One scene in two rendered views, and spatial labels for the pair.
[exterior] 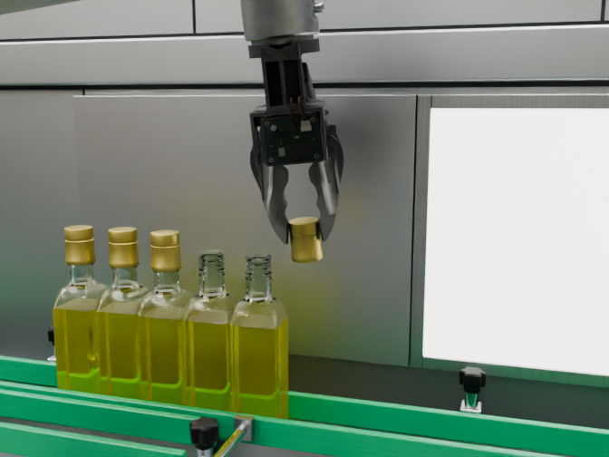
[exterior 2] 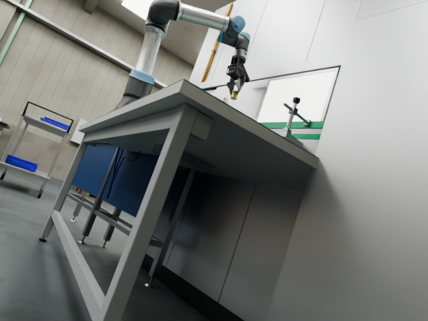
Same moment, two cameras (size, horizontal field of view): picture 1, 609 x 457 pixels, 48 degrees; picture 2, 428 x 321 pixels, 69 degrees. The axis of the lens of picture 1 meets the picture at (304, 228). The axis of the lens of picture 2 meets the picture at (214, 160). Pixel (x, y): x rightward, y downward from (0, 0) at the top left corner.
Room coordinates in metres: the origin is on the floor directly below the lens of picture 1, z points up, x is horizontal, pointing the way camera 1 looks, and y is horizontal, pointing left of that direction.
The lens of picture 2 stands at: (-0.62, -1.00, 0.48)
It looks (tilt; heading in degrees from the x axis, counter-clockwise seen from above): 10 degrees up; 36
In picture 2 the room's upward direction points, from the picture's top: 19 degrees clockwise
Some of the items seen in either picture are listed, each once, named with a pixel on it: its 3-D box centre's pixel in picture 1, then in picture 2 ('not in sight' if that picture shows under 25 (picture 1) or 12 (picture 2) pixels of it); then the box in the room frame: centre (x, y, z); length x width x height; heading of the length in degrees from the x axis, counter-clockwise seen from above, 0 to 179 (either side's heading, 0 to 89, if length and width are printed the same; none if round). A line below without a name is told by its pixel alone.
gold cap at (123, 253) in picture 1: (123, 247); not in sight; (0.81, 0.22, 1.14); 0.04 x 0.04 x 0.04
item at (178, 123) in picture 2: not in sight; (90, 204); (0.26, 0.18, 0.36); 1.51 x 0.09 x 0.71; 65
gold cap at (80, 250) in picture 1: (80, 244); not in sight; (0.82, 0.27, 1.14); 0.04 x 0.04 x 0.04
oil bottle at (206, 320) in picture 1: (214, 379); not in sight; (0.77, 0.11, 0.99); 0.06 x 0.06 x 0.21; 74
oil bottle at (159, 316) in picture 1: (169, 374); not in sight; (0.79, 0.16, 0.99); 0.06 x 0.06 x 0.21; 73
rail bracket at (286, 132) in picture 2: not in sight; (292, 127); (0.46, -0.52, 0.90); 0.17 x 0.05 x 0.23; 164
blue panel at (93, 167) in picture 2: not in sight; (121, 175); (0.96, 0.91, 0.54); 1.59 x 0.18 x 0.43; 74
